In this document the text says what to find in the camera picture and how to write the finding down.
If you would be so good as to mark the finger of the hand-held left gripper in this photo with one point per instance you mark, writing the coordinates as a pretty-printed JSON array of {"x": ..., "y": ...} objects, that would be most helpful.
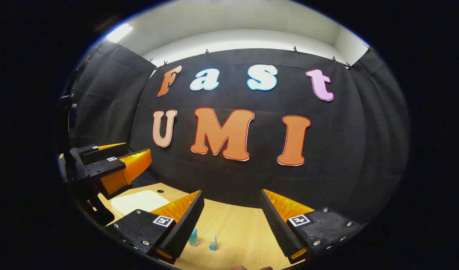
[
  {"x": 102, "y": 152},
  {"x": 102, "y": 167}
]

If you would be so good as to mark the blue glass bottle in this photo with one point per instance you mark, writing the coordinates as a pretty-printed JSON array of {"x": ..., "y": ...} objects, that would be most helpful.
[{"x": 193, "y": 238}]

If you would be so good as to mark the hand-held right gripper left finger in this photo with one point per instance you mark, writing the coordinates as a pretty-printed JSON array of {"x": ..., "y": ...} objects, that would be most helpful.
[{"x": 188, "y": 221}]

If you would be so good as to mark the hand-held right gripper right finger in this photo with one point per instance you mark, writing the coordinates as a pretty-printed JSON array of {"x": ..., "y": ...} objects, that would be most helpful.
[{"x": 276, "y": 225}]

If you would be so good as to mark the pale blue squeeze tube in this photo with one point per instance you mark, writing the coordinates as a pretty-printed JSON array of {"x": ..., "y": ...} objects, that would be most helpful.
[{"x": 213, "y": 244}]

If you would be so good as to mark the black backdrop cloth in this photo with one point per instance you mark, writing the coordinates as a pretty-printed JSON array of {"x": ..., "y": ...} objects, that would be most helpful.
[{"x": 252, "y": 180}]

